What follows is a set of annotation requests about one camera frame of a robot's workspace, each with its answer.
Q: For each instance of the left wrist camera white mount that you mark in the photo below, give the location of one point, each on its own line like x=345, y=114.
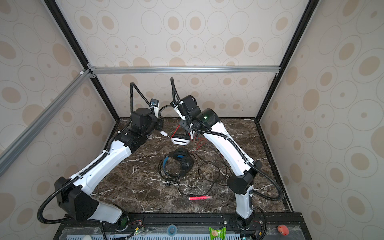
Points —
x=154, y=105

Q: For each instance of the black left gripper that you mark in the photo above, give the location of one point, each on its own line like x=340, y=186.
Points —
x=160, y=121

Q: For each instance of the black corner frame post right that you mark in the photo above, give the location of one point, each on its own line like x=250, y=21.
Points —
x=297, y=36

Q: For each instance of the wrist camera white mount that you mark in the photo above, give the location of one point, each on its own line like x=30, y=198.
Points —
x=180, y=108
x=154, y=105

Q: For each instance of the red round object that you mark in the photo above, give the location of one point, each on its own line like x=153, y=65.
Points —
x=283, y=230

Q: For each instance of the blue tape roll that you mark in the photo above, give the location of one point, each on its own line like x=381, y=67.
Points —
x=172, y=230

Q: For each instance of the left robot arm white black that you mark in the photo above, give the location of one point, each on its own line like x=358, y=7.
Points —
x=73, y=195

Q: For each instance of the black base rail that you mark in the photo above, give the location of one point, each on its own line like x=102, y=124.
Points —
x=146, y=226

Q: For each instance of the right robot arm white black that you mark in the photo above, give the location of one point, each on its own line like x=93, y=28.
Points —
x=244, y=168

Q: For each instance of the aluminium back rail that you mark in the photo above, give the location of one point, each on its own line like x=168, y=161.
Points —
x=185, y=70

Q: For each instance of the aluminium rail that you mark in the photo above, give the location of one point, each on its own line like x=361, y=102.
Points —
x=185, y=70
x=28, y=135

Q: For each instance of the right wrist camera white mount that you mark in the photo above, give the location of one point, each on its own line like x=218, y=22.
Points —
x=180, y=108

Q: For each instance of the black corner frame post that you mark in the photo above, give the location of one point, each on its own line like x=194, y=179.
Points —
x=79, y=53
x=297, y=36

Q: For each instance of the aluminium left rail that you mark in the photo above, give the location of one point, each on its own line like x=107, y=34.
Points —
x=28, y=135

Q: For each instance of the pink marker pen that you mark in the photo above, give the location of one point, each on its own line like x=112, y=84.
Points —
x=199, y=198

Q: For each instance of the black blue headphones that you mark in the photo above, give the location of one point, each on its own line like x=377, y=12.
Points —
x=186, y=163

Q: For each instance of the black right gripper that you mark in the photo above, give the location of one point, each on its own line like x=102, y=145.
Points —
x=182, y=123

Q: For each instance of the black corner frame post left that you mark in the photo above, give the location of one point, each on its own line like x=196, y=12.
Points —
x=79, y=53

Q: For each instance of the green snack packet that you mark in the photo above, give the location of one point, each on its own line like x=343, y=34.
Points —
x=217, y=233

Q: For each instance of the white black headphones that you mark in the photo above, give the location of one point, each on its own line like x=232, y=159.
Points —
x=177, y=138

